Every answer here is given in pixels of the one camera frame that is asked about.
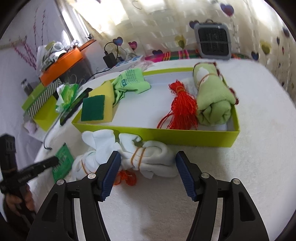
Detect pink branch decoration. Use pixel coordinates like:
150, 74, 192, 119
9, 3, 47, 70

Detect white green packets pile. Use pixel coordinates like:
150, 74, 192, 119
36, 41, 78, 73

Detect striped green gift box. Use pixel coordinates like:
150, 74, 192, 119
22, 79, 62, 119

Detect green plastic packet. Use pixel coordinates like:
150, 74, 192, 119
52, 143, 74, 182

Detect white power strip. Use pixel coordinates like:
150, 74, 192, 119
99, 55, 145, 72

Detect lime green box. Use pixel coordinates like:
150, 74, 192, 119
33, 95, 59, 132

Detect left hand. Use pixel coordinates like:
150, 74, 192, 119
4, 185, 35, 216

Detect grey portable fan heater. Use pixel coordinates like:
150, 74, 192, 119
194, 21, 232, 60

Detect black smartphone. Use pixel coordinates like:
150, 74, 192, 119
60, 88, 93, 126

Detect plaid colourful cloth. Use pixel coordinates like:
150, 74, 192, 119
144, 49, 250, 63

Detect dark glass jar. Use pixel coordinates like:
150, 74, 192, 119
21, 79, 33, 96

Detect orange tassel pompoms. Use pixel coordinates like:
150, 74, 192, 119
114, 170, 137, 186

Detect lime green cardboard tray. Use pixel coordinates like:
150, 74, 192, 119
72, 67, 240, 147

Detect black usb cable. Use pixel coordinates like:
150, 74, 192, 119
43, 41, 128, 151

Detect white towel bundle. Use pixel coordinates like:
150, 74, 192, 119
118, 133, 178, 179

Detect white sock bundle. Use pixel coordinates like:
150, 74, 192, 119
72, 130, 122, 181

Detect black charger adapter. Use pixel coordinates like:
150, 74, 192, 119
103, 52, 117, 68

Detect yellow green sponge front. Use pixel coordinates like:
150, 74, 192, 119
81, 95, 113, 124

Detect red tassel bundle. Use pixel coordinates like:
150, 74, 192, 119
157, 80, 198, 130

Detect heart patterned curtain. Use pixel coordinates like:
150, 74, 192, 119
56, 1, 295, 97

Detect pink crumpled wrapper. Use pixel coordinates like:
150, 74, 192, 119
137, 61, 154, 72

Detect green towel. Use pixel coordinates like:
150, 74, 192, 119
193, 62, 239, 126

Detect green white plastic bag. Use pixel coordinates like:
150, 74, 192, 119
55, 84, 79, 113

